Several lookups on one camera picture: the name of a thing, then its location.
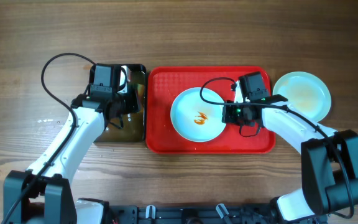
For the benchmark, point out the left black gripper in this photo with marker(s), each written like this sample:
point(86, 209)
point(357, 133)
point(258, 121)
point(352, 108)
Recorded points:
point(132, 106)

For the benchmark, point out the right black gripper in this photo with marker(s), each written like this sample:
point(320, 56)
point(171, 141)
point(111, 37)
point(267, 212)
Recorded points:
point(229, 117)

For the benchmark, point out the white plate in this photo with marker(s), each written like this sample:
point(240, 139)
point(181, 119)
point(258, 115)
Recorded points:
point(306, 92)
point(196, 114)

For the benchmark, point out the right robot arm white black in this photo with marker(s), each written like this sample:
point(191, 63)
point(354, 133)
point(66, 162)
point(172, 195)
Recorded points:
point(329, 158)

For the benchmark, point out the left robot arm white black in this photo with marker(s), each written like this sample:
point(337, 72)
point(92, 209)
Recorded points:
point(42, 193)

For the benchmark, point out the black water tray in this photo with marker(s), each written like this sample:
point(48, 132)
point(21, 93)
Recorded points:
point(135, 130)

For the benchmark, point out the red plastic tray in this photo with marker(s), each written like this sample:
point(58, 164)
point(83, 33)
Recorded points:
point(164, 84)

